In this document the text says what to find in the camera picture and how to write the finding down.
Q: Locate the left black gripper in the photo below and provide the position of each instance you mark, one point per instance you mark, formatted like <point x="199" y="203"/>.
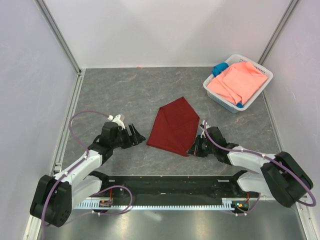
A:
<point x="134" y="132"/>

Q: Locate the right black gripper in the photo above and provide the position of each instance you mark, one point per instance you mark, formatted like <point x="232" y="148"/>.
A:
<point x="196" y="151"/>

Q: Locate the dark red cloth napkin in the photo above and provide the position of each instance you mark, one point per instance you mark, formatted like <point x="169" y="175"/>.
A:
<point x="175" y="127"/>

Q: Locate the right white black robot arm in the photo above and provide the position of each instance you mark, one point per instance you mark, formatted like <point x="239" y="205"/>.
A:
<point x="275" y="175"/>

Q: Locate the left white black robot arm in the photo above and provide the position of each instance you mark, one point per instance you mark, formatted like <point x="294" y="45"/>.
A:
<point x="56" y="196"/>

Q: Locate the salmon pink cloth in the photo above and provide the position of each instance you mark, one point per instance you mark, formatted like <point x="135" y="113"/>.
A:
<point x="238" y="83"/>

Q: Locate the blue cloth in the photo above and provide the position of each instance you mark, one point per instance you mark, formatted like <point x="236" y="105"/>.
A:
<point x="219" y="68"/>

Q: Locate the white plastic basket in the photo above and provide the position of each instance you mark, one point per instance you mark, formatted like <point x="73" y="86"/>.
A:
<point x="236" y="58"/>

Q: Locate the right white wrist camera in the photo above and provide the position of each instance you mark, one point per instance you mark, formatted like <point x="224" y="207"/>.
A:
<point x="204" y="125"/>

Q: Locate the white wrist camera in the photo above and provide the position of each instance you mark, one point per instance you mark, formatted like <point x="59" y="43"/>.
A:
<point x="119" y="119"/>
<point x="204" y="125"/>

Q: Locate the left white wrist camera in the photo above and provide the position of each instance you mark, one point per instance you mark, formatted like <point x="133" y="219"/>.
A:
<point x="119" y="119"/>

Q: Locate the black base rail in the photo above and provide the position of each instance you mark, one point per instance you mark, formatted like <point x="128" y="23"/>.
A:
<point x="217" y="187"/>

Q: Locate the white slotted cable duct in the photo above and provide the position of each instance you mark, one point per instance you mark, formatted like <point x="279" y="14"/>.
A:
<point x="97" y="204"/>

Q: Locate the left aluminium frame post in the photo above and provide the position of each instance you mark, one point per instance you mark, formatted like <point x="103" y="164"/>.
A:
<point x="58" y="34"/>

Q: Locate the aluminium frame post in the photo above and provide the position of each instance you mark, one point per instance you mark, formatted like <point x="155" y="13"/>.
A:
<point x="293" y="4"/>
<point x="58" y="34"/>

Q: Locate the right aluminium frame post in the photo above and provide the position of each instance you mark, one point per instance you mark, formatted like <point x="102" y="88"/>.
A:
<point x="293" y="4"/>

